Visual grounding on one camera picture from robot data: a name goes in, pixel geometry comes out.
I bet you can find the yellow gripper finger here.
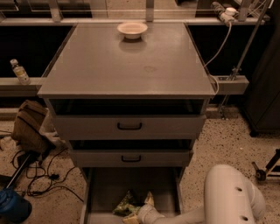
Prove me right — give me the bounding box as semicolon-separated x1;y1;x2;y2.
122;213;140;224
144;192;155;206

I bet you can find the black wheeled stand leg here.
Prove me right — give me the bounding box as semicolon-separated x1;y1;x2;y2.
252;149;280;181

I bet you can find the white power cable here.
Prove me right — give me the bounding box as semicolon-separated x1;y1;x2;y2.
203;20;233;95

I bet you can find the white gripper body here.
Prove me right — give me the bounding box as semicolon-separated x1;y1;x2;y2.
137;204;165;224

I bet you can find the blue vacuum cleaner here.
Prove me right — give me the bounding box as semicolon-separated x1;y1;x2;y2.
0;155;32;224

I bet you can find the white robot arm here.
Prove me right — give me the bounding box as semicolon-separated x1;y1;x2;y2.
122;164;266;224

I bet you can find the grey drawer cabinet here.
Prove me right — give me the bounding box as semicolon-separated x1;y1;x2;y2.
37;22;217;224

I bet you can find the green jalapeno chip bag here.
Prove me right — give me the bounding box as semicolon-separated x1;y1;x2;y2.
112;190;143;217

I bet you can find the middle grey drawer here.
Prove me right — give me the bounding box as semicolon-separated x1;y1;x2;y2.
69;150;193;167

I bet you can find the black floor cable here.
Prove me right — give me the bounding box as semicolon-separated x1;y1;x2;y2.
10;147;85;203

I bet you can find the top grey drawer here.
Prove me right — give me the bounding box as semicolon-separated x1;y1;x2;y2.
53;115;206;140

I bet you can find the white bowl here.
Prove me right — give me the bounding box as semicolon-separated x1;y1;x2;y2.
117;22;148;39

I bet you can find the brown bag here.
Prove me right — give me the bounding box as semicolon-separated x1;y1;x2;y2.
11;100;55;154

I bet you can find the clear plastic bottle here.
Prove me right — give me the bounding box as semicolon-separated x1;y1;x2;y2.
10;59;31;85

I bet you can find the bottom open grey drawer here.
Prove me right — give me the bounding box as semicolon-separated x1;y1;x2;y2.
80;167;184;224

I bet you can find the metal tripod pole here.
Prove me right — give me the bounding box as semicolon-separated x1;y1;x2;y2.
217;0;274;119

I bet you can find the white power adapter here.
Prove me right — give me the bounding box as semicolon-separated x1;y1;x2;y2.
211;2;237;24

